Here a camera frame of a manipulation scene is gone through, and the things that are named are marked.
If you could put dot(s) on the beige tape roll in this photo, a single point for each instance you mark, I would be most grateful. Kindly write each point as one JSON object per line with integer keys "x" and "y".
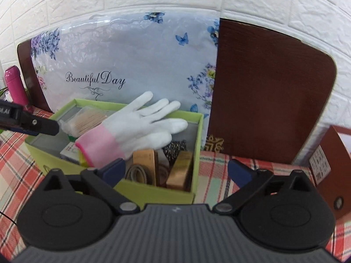
{"x": 135, "y": 174}

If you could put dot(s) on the green plastic item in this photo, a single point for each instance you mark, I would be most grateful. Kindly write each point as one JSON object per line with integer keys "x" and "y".
{"x": 2, "y": 93}

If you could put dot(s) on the floral plastic bedding bag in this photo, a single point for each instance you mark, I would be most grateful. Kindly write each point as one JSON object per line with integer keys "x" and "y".
{"x": 137, "y": 60}

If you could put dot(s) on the clear box of toothpicks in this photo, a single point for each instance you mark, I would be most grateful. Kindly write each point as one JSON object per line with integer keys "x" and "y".
{"x": 85, "y": 120}

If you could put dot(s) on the pink water bottle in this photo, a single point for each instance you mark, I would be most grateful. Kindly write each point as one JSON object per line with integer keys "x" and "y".
{"x": 15, "y": 87}

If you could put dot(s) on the metal scouring pad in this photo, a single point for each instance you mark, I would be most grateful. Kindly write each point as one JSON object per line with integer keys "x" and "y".
{"x": 174, "y": 148}

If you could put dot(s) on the yellow small item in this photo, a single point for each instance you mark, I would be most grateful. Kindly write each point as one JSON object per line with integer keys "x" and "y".
{"x": 82, "y": 157}

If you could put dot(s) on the white glove with pink cuff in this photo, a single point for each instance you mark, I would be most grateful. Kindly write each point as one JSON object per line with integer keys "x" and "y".
{"x": 137, "y": 126}

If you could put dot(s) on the light green cardboard box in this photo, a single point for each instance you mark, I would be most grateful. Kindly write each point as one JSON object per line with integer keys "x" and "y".
{"x": 153, "y": 194}

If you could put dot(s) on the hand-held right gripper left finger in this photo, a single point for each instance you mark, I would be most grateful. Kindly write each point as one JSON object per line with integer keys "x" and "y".
{"x": 113, "y": 169}

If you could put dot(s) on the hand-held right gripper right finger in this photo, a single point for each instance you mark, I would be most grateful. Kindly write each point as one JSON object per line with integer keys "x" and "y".
{"x": 240, "y": 172}

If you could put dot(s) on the brown cardboard box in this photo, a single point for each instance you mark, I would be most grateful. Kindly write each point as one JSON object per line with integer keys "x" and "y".
{"x": 329, "y": 186}

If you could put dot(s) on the gold carton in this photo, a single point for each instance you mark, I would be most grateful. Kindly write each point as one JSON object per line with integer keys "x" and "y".
{"x": 179, "y": 169}

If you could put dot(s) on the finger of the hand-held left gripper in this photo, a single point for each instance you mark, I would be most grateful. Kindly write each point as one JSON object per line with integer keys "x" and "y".
{"x": 41, "y": 126}

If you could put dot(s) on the plaid tablecloth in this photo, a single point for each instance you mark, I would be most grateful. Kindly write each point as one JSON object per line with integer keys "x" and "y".
{"x": 214, "y": 175}

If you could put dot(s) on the white small carton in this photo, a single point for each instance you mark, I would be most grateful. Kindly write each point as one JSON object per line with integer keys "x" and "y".
{"x": 70, "y": 150}

